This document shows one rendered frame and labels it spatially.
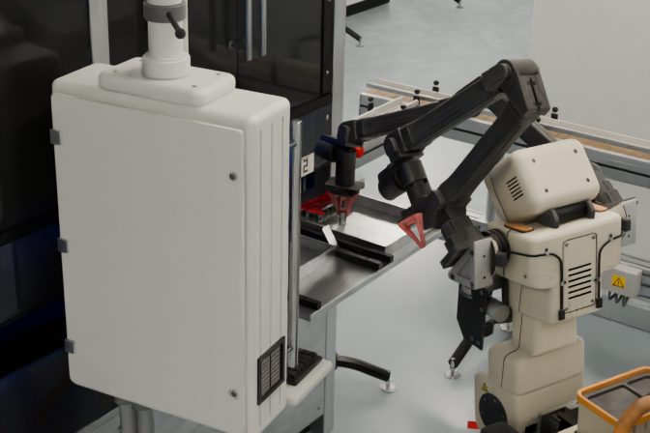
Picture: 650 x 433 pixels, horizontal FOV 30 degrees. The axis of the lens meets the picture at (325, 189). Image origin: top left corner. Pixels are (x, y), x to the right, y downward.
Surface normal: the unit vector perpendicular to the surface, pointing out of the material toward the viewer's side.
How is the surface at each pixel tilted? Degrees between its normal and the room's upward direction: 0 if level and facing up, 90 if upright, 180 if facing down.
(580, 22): 90
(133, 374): 90
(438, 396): 0
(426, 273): 0
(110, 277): 90
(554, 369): 82
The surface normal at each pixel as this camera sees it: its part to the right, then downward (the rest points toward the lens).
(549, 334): 0.53, 0.21
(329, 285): 0.02, -0.92
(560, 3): -0.58, 0.30
